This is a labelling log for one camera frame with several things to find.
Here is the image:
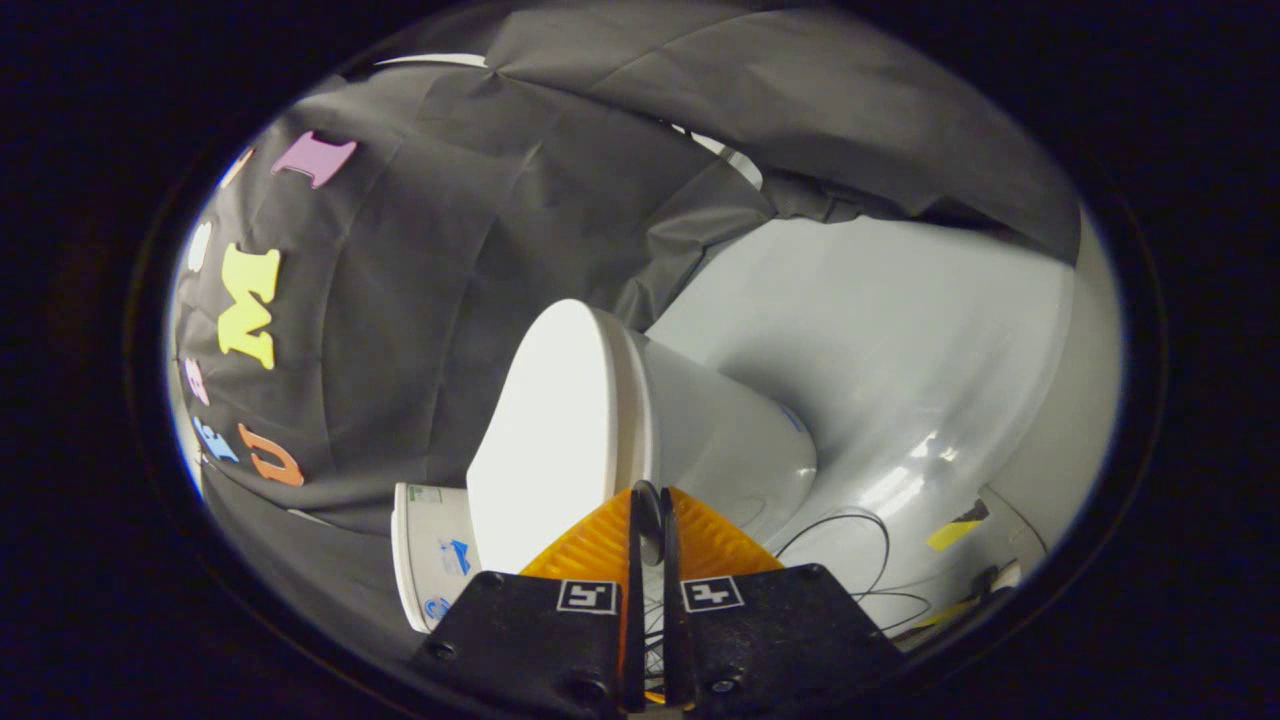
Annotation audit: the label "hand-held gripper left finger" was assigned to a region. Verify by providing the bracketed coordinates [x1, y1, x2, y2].
[410, 485, 643, 720]

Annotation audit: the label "white toilet tank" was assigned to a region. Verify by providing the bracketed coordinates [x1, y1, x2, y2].
[390, 483, 483, 634]

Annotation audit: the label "black backdrop cloth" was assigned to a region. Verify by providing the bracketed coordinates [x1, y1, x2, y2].
[168, 0, 1086, 656]

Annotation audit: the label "thin black cables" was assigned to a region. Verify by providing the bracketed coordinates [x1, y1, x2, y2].
[775, 510, 933, 637]

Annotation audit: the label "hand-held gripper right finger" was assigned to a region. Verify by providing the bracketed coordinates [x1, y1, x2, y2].
[658, 487, 906, 720]

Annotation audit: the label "yellow black floor tape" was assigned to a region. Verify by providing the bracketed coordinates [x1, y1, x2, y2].
[925, 500, 991, 552]

